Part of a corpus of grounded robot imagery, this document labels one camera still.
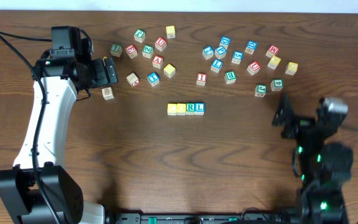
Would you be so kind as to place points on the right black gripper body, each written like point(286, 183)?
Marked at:
point(298, 123)

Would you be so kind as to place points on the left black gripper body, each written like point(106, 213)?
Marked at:
point(105, 72)

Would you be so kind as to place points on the yellow letter C block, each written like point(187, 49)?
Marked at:
point(172, 109)

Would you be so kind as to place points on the yellow letter O block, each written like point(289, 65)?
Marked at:
point(181, 109)

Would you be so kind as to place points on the blue letter L block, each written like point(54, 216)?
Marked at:
point(199, 108)

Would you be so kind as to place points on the green letter R block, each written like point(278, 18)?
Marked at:
point(190, 109)

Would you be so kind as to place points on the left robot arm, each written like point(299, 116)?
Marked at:
point(38, 189)

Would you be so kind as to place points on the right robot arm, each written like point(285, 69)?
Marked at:
point(322, 167)

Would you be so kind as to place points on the natural wooden picture block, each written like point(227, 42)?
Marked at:
point(108, 93)

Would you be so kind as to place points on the green number 4 block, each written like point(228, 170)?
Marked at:
point(276, 85)

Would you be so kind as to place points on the green number 7 block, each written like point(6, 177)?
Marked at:
point(116, 50)

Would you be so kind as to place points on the natural block red edge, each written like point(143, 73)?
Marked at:
point(133, 79)

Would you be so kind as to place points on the green letter J block right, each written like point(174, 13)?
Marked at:
point(260, 90)

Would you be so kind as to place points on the green letter j block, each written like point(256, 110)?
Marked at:
point(139, 35)
point(260, 90)

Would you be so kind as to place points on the red letter E block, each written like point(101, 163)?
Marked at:
point(131, 51)

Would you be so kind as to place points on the yellow block far right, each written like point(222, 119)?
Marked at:
point(291, 68)

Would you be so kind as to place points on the blue letter T block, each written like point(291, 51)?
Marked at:
point(153, 79)

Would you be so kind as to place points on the yellow letter X block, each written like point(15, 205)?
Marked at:
point(274, 62)

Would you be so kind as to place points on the green letter Z block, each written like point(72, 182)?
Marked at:
point(148, 51)

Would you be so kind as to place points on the red letter U block right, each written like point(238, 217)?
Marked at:
point(253, 68)

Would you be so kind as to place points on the red letter u block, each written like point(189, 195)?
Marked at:
point(253, 68)
point(161, 44)

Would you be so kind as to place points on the green letter J block top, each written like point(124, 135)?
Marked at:
point(139, 35)

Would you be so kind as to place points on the red letter A block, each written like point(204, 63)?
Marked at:
point(157, 61)

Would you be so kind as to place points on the red letter M block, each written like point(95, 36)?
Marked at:
point(272, 50)

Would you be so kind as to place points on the green letter B block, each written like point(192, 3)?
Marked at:
point(230, 77)

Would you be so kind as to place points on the red letter U block left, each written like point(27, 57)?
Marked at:
point(161, 44)

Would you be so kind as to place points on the yellow block centre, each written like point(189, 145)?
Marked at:
point(169, 70)

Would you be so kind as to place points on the blue number 5 block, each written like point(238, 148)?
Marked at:
point(237, 57)

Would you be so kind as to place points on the yellow block top row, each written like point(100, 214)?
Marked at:
point(170, 31)

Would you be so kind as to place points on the blue letter P block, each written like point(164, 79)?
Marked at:
point(220, 52)

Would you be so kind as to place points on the red letter I block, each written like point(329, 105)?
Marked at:
point(201, 79)

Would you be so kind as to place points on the blue letter D block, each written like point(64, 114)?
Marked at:
point(225, 41)

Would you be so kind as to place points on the blue number 2 block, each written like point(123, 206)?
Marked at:
point(208, 52)

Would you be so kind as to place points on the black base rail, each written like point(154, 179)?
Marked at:
point(248, 217)

